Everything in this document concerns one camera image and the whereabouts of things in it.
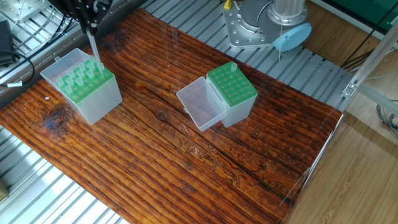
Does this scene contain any grey metal mount plate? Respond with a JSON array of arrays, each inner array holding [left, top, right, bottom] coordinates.
[[224, 5, 274, 49]]

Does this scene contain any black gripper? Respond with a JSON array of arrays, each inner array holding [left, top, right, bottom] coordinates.
[[55, 0, 113, 34]]

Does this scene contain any translucent tip box green rack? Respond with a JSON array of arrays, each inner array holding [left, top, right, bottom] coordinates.
[[206, 61, 258, 128], [40, 49, 123, 126]]

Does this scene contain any clear hinged box lid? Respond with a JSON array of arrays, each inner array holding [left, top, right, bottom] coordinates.
[[40, 49, 91, 80], [176, 76, 227, 132]]

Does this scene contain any glossy wooden board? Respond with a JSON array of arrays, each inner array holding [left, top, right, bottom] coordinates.
[[0, 6, 346, 224]]

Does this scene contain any aluminium frame corner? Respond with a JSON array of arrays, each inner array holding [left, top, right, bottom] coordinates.
[[341, 42, 398, 116]]

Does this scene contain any black cable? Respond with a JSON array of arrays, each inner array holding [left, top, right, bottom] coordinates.
[[0, 0, 63, 88]]

